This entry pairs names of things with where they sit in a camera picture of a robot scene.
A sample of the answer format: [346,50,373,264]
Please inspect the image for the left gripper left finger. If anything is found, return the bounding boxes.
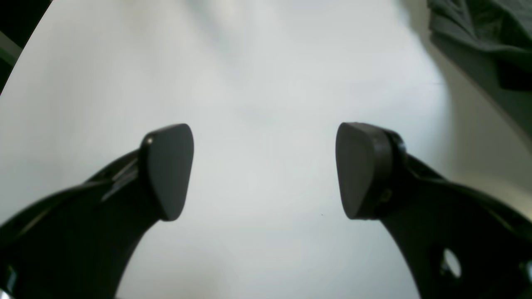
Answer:
[1,124,194,299]

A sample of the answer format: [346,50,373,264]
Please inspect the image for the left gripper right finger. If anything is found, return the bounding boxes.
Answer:
[335,122,532,299]

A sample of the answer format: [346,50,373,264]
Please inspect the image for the dark grey T-shirt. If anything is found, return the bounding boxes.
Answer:
[426,0,532,94]

